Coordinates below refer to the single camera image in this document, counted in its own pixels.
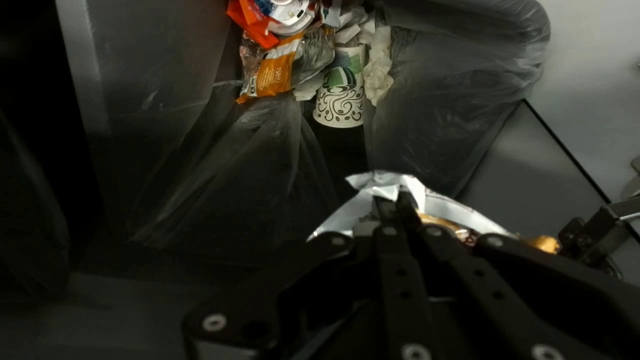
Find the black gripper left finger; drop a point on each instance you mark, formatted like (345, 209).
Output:
(330, 298)

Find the patterned cup in trash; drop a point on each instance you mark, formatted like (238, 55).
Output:
(341, 97)

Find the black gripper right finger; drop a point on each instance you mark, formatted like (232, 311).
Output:
(525, 303)

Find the grey trash can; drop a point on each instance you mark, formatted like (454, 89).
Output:
(193, 165)

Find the orange snack wrapper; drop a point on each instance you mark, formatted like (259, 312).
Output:
(266, 58)

